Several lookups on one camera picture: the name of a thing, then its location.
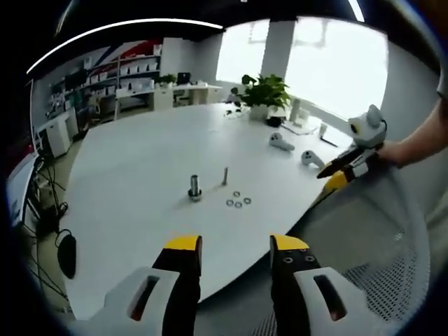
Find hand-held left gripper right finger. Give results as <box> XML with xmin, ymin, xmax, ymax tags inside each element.
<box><xmin>268</xmin><ymin>234</ymin><xmax>386</xmax><ymax>336</ymax></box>

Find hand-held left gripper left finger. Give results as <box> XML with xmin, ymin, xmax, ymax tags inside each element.
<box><xmin>75</xmin><ymin>234</ymin><xmax>204</xmax><ymax>336</ymax></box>

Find large metal threaded stud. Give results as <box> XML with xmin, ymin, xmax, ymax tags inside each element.
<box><xmin>188</xmin><ymin>174</ymin><xmax>204</xmax><ymax>203</ymax></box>

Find person's right hand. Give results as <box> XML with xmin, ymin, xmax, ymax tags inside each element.
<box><xmin>377</xmin><ymin>139</ymin><xmax>405</xmax><ymax>169</ymax></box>

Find white handheld controller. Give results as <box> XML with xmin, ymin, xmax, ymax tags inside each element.
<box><xmin>300</xmin><ymin>150</ymin><xmax>326</xmax><ymax>169</ymax></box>
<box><xmin>268</xmin><ymin>132</ymin><xmax>294</xmax><ymax>153</ymax></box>

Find grey mesh office chair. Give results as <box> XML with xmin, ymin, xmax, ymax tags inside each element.
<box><xmin>195</xmin><ymin>162</ymin><xmax>431</xmax><ymax>336</ymax></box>

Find green plant in white pot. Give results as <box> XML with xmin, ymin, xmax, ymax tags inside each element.
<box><xmin>230</xmin><ymin>73</ymin><xmax>292</xmax><ymax>120</ymax></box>

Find black oval object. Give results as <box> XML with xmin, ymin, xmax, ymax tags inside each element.
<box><xmin>55</xmin><ymin>229</ymin><xmax>78</xmax><ymax>280</ymax></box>

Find white standing desk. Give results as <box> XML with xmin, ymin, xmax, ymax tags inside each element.
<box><xmin>6</xmin><ymin>153</ymin><xmax>40</xmax><ymax>228</ymax></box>

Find long white desk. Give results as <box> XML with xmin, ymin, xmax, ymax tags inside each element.
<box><xmin>115</xmin><ymin>82</ymin><xmax>224</xmax><ymax>113</ymax></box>

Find white cabinet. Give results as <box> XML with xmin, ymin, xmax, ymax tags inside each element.
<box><xmin>36</xmin><ymin>112</ymin><xmax>78</xmax><ymax>159</ymax></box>

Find wooden chair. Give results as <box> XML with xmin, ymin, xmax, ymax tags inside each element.
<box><xmin>87</xmin><ymin>94</ymin><xmax>102</xmax><ymax>116</ymax></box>

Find long white ceiling light strip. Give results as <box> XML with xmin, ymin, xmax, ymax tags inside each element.
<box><xmin>27</xmin><ymin>19</ymin><xmax>225</xmax><ymax>75</ymax></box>

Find white shelving unit with boxes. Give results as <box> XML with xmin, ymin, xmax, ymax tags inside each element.
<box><xmin>45</xmin><ymin>43</ymin><xmax>162</xmax><ymax>106</ymax></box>

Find bundle of black floor cables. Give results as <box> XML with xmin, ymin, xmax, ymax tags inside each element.
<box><xmin>29</xmin><ymin>157</ymin><xmax>71</xmax><ymax>246</ymax></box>

